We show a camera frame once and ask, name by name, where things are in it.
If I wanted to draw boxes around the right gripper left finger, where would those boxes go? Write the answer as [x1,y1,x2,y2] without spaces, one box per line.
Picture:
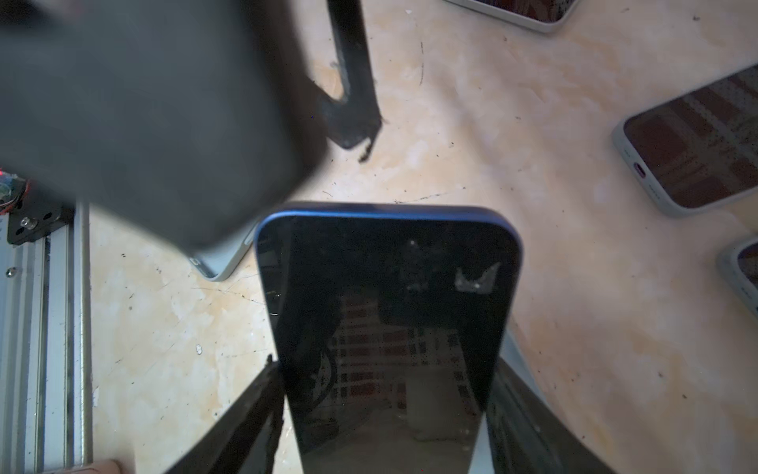
[169,357,285,474]

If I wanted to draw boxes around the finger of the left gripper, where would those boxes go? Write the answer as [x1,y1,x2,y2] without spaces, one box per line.
[318,0,383,163]

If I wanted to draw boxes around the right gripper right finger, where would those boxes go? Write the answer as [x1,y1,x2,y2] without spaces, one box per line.
[487,359,614,474]

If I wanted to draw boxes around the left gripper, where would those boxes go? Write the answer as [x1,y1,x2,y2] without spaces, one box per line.
[1,1,327,252]

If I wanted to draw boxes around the black phone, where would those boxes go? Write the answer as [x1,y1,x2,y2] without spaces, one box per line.
[612,65,757,217]
[254,203,523,473]
[448,0,580,34]
[717,235,757,318]

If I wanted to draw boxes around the light blue case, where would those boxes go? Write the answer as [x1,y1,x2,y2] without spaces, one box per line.
[469,327,546,474]
[188,221,257,282]

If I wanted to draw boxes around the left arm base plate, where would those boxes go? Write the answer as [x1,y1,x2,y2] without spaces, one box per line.
[1,170,75,246]

